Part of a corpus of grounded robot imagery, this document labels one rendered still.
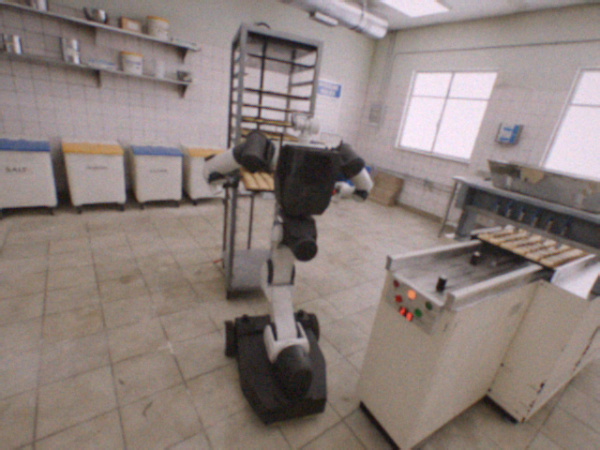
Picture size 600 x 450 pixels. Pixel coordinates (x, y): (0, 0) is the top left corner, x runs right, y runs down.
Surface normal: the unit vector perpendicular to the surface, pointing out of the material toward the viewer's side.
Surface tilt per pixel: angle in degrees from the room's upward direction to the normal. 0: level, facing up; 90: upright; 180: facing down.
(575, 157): 90
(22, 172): 92
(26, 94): 90
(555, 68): 90
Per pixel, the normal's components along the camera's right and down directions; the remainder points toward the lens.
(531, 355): -0.84, 0.07
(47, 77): 0.59, 0.36
